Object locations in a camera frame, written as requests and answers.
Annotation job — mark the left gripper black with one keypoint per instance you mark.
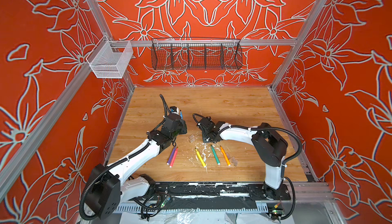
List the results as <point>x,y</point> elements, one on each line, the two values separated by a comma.
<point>181,123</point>

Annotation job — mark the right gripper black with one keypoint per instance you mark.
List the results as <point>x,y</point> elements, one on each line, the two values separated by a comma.
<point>204,140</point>

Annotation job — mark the pink marker pen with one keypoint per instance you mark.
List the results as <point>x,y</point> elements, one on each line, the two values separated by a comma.
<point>173,158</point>

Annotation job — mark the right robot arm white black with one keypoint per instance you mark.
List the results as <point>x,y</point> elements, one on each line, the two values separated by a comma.
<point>269,144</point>

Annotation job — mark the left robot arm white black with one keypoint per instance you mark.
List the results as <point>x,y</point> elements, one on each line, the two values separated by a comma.
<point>108,186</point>

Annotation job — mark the orange marker pen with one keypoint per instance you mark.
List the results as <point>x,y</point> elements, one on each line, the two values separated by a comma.
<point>225,156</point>

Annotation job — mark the yellow marker pen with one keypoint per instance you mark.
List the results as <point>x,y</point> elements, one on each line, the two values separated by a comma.
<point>200,158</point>

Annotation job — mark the purple marker pen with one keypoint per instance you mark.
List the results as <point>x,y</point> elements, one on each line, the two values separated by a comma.
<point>171,155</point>

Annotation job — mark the green marker pen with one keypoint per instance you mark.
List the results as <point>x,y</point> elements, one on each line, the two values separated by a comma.
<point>215,155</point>

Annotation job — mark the clear plastic bin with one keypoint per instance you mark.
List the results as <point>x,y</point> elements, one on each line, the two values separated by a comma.
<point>108,61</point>

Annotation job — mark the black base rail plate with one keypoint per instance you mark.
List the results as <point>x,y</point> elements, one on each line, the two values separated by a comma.
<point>253,190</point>

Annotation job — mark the black wire basket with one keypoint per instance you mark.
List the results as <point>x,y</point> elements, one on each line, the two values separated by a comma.
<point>184,53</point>

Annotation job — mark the grey slotted cable duct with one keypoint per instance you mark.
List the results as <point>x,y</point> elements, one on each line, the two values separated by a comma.
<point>134,208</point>

